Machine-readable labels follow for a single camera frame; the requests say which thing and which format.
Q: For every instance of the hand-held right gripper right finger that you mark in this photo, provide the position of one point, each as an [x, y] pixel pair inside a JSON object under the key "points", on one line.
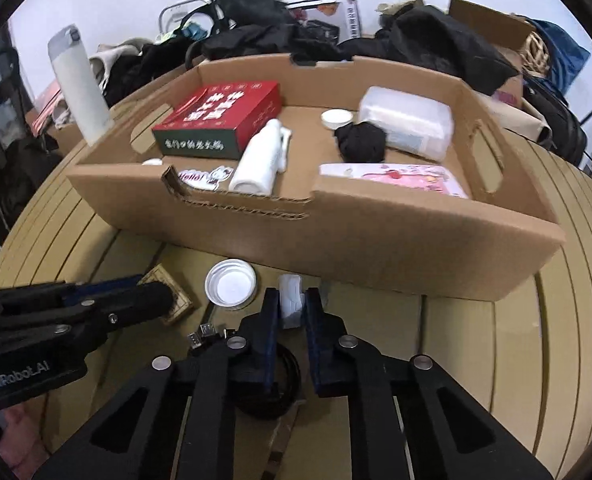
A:
{"points": [[316, 332]]}

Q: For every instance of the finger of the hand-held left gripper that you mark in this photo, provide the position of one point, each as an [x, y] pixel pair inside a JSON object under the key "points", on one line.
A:
{"points": [[151, 302], [96, 290]]}

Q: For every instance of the woven rattan ball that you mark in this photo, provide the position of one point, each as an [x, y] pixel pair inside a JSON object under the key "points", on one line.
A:
{"points": [[533, 52]]}

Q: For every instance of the cartoon sticker packet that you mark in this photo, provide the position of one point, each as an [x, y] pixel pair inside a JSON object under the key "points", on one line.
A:
{"points": [[206, 178]]}

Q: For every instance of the beige tote bag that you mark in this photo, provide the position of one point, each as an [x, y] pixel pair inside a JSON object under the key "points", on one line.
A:
{"points": [[400, 6]]}

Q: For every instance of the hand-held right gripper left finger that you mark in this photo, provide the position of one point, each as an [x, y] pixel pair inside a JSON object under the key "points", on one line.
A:
{"points": [[271, 330]]}

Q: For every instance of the white thermos bottle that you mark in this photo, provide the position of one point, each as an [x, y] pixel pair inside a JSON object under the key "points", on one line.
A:
{"points": [[81, 95]]}

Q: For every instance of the person's left hand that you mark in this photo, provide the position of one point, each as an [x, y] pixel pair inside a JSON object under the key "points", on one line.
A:
{"points": [[21, 435]]}

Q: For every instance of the teal item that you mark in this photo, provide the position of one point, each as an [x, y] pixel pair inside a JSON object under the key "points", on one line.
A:
{"points": [[193, 27]]}

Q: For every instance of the white spray bottle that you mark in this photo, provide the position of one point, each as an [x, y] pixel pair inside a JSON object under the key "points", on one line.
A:
{"points": [[261, 160]]}

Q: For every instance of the cream canvas bag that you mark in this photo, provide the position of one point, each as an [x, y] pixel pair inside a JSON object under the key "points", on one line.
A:
{"points": [[525, 122]]}

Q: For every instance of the small metal plug adapters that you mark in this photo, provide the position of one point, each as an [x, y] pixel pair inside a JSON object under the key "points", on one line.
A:
{"points": [[208, 335]]}

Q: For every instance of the black jacket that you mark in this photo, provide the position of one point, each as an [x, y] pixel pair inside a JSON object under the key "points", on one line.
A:
{"points": [[435, 45]]}

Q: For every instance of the blue bag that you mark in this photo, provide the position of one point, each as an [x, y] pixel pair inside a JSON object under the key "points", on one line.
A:
{"points": [[565, 55]]}

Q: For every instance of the large open cardboard box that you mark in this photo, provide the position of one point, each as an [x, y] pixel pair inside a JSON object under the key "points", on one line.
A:
{"points": [[66, 135]]}

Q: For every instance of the small white item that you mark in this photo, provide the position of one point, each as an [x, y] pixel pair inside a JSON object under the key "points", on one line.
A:
{"points": [[152, 162]]}

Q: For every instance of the black cloth bundle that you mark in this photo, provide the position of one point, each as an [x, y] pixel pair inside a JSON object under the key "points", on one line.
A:
{"points": [[360, 141]]}

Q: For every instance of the pink cloth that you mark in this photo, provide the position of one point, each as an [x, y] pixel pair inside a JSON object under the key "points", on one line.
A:
{"points": [[46, 105]]}

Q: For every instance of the shallow cardboard tray box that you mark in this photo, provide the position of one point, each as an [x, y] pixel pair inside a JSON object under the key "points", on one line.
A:
{"points": [[375, 250]]}

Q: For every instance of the white metal stool frame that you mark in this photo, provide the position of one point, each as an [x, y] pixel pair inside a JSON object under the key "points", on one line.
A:
{"points": [[176, 12]]}

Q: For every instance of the white round lid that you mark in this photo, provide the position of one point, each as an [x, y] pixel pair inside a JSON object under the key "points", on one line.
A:
{"points": [[231, 284], [337, 119]]}

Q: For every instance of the red and green carton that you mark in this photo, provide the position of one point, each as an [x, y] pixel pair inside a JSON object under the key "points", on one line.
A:
{"points": [[216, 120]]}

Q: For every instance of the beige cloth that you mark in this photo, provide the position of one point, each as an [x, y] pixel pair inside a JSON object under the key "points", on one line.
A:
{"points": [[111, 62]]}

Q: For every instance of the small white plastic piece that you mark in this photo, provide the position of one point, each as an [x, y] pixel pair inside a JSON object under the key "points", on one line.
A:
{"points": [[292, 300]]}

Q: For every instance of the clear plastic container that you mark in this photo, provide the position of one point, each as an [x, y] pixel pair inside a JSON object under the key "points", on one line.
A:
{"points": [[405, 120]]}

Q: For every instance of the printed appliance box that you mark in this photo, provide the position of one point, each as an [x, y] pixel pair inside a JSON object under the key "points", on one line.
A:
{"points": [[343, 15]]}

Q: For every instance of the cardboard box with red print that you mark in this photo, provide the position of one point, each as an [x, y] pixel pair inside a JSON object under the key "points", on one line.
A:
{"points": [[495, 25]]}

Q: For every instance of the black backpack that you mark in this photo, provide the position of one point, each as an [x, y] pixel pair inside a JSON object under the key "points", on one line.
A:
{"points": [[560, 120]]}

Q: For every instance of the pink printed packet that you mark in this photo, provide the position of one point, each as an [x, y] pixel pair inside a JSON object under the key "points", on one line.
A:
{"points": [[400, 180]]}

